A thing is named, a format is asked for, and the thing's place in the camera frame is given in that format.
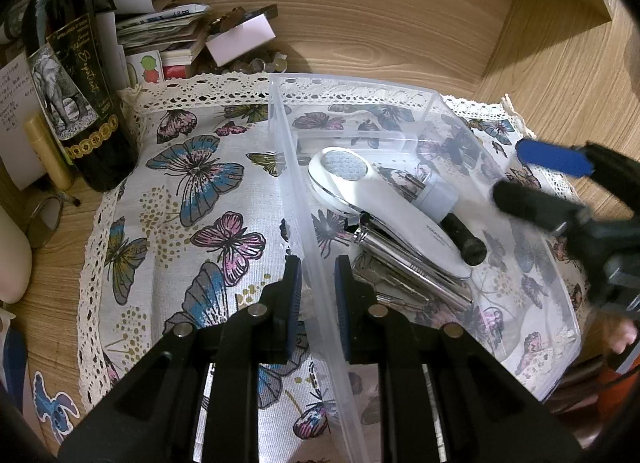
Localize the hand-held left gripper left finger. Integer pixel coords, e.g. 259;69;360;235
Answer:
59;254;303;463

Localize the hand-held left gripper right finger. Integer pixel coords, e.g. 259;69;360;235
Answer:
334;254;583;463

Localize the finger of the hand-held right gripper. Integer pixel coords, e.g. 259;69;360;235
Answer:
492;180;593;236
516;138;601;178

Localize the silver metal tool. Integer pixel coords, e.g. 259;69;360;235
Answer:
352;213;473;311

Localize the black cylinder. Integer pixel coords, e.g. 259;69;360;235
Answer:
442;210;488;266

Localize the small pale cylinder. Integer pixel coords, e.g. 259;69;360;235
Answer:
412;176;458;221

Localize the white handheld device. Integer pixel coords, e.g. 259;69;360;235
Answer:
307;146;473;278

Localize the clear plastic box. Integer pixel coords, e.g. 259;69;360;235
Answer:
267;72;582;463

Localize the person's right hand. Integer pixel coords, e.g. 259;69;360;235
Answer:
607;315;640;355

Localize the orange object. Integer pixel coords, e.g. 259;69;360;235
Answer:
597;358;638;419

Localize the butterfly print lace cloth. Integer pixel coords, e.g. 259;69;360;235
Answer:
76;70;586;449

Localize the blue cartoon sticker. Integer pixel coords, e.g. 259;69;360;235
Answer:
32;372;81;444

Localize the round metal rimmed mirror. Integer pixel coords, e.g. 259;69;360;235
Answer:
27;194;65;250

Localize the white paper note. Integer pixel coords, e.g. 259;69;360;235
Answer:
205;13;277;66

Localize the card with fruit picture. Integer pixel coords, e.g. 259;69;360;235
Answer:
125;49;166;86

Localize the blue object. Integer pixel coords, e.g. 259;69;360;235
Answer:
0;328;28;409

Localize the cream pillar candle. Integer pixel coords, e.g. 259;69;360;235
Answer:
0;203;33;305

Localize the yellow taper candle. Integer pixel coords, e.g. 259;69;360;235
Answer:
25;116;76;191

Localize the pile of brown trinkets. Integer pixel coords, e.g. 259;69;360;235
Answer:
197;3;291;75

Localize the dark wine bottle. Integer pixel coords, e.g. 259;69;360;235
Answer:
20;0;141;194

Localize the stack of books and magazines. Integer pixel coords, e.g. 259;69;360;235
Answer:
80;0;213;79

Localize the white handwritten notepaper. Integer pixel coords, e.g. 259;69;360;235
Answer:
0;50;51;191

